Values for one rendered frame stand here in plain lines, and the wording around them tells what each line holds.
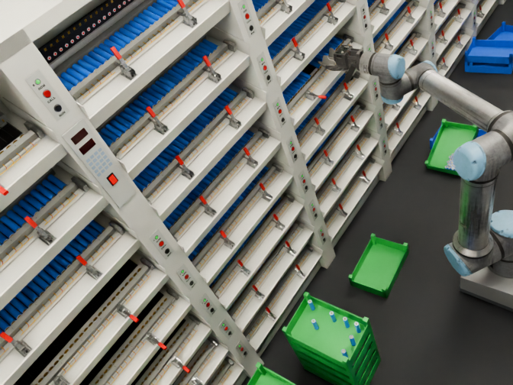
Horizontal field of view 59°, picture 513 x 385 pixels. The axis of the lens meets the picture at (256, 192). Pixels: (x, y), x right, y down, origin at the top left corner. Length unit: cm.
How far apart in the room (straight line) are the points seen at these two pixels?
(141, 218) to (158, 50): 51
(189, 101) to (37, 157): 52
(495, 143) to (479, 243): 51
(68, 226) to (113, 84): 41
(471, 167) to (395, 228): 114
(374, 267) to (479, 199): 93
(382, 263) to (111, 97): 170
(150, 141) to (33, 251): 45
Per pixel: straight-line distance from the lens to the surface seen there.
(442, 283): 243
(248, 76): 171
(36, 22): 119
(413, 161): 298
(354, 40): 230
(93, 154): 128
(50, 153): 123
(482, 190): 168
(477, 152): 157
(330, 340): 197
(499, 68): 361
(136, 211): 142
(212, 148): 160
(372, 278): 246
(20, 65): 118
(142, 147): 140
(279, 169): 197
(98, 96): 131
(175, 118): 145
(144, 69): 135
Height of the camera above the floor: 208
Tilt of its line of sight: 43 degrees down
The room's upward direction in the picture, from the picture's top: 25 degrees counter-clockwise
